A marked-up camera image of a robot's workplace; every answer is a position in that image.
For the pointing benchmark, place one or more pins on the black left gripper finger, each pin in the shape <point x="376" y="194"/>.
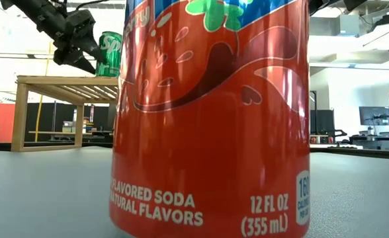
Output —
<point x="90" y="46"/>
<point x="72" y="59"/>

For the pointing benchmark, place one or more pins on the green Sprite can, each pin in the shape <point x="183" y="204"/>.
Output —
<point x="112" y="49"/>

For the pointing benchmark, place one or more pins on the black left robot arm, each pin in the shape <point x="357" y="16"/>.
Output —
<point x="32" y="13"/>

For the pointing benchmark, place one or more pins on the wooden slatted shelf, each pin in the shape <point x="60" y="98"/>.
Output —
<point x="49" y="81"/>

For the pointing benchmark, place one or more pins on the black partition panel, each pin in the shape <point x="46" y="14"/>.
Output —
<point x="60" y="114"/>

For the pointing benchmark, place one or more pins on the stacked boxes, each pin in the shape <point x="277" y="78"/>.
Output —
<point x="68" y="127"/>

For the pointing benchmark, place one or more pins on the red panel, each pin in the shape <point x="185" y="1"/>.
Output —
<point x="1" y="122"/>

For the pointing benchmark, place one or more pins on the black screen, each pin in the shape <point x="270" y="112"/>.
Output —
<point x="321" y="122"/>

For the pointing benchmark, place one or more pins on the computer monitor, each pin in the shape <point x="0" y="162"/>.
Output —
<point x="374" y="115"/>

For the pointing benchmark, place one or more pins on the red Fanta strawberry can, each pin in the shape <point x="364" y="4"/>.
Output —
<point x="214" y="132"/>

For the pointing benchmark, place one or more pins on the office desk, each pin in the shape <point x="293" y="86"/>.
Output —
<point x="379" y="143"/>

